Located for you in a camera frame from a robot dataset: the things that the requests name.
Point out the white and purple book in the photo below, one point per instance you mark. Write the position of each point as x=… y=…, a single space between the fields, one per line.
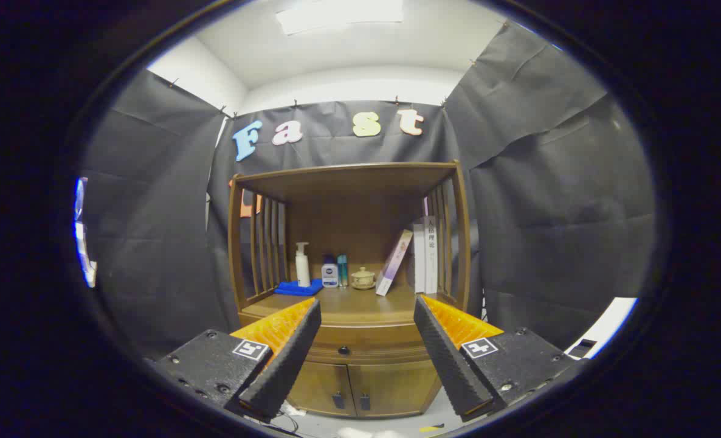
x=394 y=263

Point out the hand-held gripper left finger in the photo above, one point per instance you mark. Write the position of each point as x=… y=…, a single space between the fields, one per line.
x=287 y=365

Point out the white box with black slot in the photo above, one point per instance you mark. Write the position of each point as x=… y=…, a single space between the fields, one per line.
x=610 y=322

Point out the white book with black lettering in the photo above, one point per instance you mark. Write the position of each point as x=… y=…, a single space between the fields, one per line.
x=431 y=255

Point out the black backdrop cloth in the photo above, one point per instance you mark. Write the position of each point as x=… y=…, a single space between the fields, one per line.
x=549 y=213

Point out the beige ceramic lidded cup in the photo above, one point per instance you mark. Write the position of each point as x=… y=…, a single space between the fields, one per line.
x=363 y=279

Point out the wooden cabinet door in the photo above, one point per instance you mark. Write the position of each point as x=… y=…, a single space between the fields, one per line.
x=318 y=386
x=397 y=386

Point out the white bottle with blue cap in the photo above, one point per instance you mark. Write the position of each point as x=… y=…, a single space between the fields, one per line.
x=329 y=275

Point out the wooden countertop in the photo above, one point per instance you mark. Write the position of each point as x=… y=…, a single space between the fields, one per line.
x=360 y=304

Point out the white round object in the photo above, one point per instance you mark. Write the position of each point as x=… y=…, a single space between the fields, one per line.
x=363 y=433

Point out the yellow tape strip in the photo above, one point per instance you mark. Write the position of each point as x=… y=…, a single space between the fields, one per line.
x=431 y=428

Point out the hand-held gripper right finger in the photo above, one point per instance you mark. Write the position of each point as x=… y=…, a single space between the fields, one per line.
x=448 y=365

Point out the blue folded cloth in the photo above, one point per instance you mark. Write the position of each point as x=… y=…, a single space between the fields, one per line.
x=293 y=288

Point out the wooden drawer with black knob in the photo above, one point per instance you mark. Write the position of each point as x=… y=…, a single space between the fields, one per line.
x=372 y=347

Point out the brown wooden cabinet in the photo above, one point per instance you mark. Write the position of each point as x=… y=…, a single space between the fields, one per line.
x=348 y=225

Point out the white pump bottle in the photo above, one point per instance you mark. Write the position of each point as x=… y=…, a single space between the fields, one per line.
x=303 y=267

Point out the teal slim bottle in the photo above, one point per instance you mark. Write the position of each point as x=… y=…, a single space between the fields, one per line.
x=343 y=271

